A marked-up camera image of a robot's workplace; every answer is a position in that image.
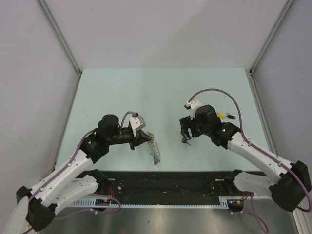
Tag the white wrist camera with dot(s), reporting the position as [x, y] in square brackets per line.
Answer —
[137, 122]
[192, 105]

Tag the metal band with key rings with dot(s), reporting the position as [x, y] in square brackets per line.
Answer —
[153, 145]

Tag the left aluminium frame post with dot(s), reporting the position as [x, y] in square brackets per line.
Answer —
[59, 35]

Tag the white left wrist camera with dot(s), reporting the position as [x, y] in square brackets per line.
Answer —
[137, 122]

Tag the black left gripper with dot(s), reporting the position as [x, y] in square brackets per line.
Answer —
[140, 137]

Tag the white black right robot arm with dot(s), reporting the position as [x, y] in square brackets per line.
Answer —
[287, 183]

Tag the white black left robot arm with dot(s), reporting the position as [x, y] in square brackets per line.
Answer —
[49, 196]

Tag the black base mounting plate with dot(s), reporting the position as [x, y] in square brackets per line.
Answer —
[208, 183]

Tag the aluminium frame post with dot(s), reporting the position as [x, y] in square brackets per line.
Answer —
[59, 35]
[287, 7]

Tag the white slotted cable duct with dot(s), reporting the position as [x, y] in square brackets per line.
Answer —
[201, 202]

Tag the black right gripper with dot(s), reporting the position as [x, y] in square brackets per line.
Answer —
[186, 123]

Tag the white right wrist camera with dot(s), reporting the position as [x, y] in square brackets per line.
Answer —
[192, 105]

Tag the right aluminium frame post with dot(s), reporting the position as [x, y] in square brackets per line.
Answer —
[287, 7]

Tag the silver key with blue tag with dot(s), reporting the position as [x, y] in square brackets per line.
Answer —
[185, 140]

